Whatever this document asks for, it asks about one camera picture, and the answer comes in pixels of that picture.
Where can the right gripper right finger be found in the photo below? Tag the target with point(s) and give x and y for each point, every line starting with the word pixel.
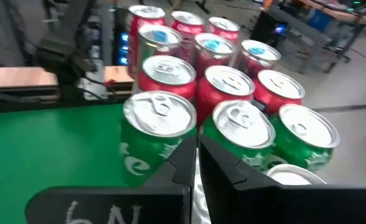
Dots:
pixel 263 205

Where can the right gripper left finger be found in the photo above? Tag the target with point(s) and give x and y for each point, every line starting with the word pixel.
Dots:
pixel 123 205

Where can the green Sprite can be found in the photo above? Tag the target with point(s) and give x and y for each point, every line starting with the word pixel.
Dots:
pixel 308 126
pixel 159 113
pixel 243 124

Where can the red soda can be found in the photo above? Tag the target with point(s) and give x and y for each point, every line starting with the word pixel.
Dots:
pixel 229 81
pixel 168 70
pixel 280 84

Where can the blue silver Red Bull can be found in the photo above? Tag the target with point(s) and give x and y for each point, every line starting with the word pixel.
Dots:
pixel 258 51
pixel 159 37
pixel 215 46

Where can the red Coca-Cola can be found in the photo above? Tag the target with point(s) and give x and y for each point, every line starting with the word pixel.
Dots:
pixel 187 18
pixel 224 25
pixel 145 12

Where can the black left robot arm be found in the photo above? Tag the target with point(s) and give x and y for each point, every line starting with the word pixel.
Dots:
pixel 64 56

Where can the black device blue light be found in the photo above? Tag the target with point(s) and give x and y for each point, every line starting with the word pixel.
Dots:
pixel 122 37

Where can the black floor box blue light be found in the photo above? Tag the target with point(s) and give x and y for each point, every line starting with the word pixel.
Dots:
pixel 263 31

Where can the blue plastic bin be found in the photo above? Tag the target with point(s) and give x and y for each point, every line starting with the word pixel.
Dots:
pixel 319 20

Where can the long wooden top table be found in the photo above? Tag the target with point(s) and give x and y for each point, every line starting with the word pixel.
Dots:
pixel 341 14

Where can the black metal rig frame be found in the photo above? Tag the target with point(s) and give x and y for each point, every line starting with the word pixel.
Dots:
pixel 2 107

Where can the grey metal frame table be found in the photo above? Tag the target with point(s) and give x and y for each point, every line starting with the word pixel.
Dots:
pixel 304 34

